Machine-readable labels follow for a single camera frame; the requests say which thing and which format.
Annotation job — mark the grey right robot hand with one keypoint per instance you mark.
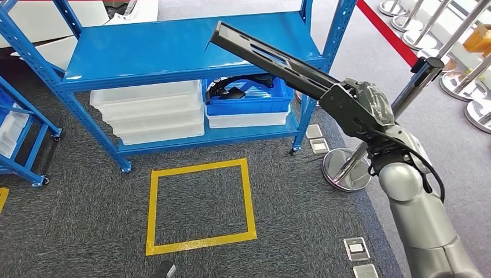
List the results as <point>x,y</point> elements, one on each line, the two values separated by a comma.
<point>368,99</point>

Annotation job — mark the black plastic plate frame part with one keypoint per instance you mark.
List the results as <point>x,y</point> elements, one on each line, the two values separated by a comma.
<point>224,34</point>

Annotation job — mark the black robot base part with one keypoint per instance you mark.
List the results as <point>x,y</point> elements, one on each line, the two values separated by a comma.
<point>165,270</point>

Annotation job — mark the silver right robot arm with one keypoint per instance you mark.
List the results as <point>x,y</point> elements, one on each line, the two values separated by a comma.
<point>418,215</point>

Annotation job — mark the black car trim part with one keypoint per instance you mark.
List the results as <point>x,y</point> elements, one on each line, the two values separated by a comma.
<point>232,94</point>

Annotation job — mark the blue metal shelf rack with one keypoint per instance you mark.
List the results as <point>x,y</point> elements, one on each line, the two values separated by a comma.
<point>153,50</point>

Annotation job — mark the metal floor socket box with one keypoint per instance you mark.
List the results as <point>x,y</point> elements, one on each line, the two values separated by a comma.
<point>314,131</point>
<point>319,146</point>
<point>366,271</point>
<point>356,249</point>

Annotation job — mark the red barrier belt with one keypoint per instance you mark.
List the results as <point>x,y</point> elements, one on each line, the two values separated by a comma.
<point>388,34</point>

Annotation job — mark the chrome stanchion with black head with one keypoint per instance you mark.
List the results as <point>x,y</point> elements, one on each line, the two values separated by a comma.
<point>347,172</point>

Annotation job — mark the blue plastic parts bin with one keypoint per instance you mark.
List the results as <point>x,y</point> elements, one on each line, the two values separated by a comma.
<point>249,105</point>

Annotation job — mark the brown cardboard box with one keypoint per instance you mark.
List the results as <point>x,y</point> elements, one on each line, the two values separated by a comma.
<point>479,40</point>

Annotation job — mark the yellow floor tape square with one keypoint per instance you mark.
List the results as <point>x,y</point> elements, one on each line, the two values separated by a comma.
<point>199,166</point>
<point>3,195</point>

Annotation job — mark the small blue metal rack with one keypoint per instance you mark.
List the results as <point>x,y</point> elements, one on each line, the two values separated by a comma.
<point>30,106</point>

